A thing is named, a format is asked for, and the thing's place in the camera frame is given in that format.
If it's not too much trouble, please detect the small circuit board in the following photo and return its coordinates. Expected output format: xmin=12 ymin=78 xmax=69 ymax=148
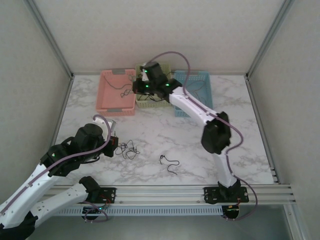
xmin=83 ymin=206 xmax=105 ymax=216
xmin=224 ymin=204 xmax=241 ymax=218

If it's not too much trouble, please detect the white slotted cable duct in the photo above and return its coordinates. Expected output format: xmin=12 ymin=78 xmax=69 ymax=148
xmin=53 ymin=205 xmax=224 ymax=217

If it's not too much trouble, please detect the long green cable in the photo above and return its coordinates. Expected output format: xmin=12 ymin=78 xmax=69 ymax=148
xmin=103 ymin=75 xmax=133 ymax=99

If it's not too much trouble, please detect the light blue plastic basket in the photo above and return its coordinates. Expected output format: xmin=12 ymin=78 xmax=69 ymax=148
xmin=173 ymin=69 xmax=214 ymax=118

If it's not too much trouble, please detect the aluminium front rail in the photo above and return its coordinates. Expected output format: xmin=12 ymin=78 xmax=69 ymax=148
xmin=47 ymin=184 xmax=297 ymax=207

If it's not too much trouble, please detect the pale green plastic basket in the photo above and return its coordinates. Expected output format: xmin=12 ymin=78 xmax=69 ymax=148
xmin=134 ymin=62 xmax=175 ymax=109

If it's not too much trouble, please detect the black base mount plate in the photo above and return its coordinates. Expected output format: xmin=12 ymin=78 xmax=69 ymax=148
xmin=203 ymin=186 xmax=251 ymax=205
xmin=86 ymin=186 xmax=118 ymax=205

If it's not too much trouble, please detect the pink plastic basket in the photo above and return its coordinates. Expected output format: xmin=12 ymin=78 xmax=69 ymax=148
xmin=95 ymin=67 xmax=138 ymax=117

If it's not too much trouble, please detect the aluminium frame post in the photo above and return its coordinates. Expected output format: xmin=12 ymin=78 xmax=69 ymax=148
xmin=26 ymin=0 xmax=75 ymax=79
xmin=245 ymin=0 xmax=296 ymax=80

